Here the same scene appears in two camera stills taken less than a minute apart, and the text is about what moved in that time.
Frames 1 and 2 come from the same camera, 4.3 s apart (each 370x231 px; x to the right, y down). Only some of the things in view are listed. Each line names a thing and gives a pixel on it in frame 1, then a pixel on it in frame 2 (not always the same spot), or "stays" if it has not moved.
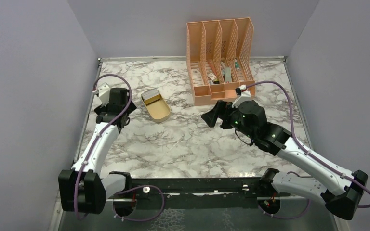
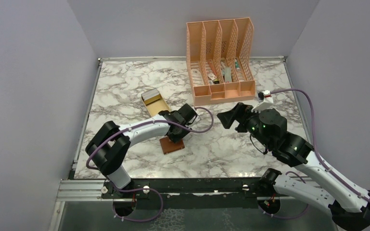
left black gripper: (102, 108) → (175, 138)
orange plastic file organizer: (220, 58) stays
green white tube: (237, 66) stays
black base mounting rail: (197, 193) stays
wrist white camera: (245, 93) → (267, 103)
